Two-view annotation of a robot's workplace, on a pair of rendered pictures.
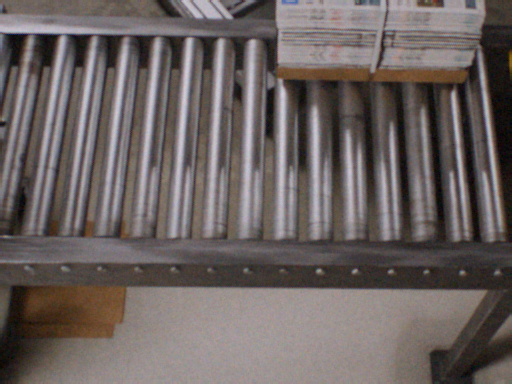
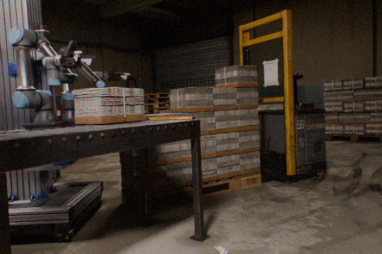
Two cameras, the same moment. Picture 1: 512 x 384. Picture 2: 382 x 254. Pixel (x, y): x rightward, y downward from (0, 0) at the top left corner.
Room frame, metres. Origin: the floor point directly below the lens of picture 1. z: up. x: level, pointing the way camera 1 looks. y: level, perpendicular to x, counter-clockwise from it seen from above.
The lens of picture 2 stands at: (-0.85, 1.22, 0.90)
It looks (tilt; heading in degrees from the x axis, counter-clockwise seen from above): 3 degrees down; 313
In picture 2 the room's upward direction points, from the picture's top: 3 degrees counter-clockwise
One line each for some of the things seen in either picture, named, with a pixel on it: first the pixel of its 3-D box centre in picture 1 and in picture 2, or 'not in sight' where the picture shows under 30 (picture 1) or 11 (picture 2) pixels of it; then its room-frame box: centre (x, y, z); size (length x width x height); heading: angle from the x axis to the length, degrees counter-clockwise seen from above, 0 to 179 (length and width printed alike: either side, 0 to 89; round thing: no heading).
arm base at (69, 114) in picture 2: not in sight; (70, 114); (1.87, -0.19, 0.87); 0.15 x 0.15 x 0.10
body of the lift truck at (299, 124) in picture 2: not in sight; (288, 141); (1.01, -2.56, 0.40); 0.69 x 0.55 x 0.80; 165
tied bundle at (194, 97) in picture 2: not in sight; (190, 100); (1.39, -1.22, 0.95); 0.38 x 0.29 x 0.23; 164
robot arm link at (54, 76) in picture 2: not in sight; (56, 77); (1.25, 0.22, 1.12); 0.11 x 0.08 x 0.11; 106
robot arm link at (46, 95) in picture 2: not in sight; (43, 99); (1.54, 0.19, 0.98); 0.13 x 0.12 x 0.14; 106
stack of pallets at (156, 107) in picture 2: not in sight; (159, 114); (6.63, -5.50, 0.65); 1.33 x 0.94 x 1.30; 99
